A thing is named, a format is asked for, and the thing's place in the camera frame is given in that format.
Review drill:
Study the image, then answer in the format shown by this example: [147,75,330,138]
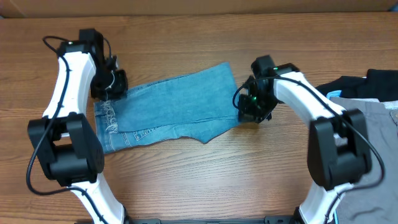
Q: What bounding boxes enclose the light blue jeans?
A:
[95,62,239,154]

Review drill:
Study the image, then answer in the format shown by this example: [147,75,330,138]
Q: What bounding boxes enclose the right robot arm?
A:
[233,55,372,223]

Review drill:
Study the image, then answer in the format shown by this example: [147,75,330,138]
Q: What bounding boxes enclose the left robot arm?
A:
[25,29,132,223]

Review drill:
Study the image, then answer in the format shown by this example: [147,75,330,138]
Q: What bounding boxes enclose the bright blue garment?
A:
[326,90,342,99]

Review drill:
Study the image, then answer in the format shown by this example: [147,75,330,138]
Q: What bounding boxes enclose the cardboard backboard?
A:
[1,0,397,18]

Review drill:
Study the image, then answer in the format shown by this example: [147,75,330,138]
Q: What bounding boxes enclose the black garment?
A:
[316,69,397,102]

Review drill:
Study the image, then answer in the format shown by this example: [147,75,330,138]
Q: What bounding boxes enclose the grey garment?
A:
[329,96,398,224]

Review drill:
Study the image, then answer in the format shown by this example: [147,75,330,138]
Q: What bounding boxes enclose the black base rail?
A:
[127,215,299,224]

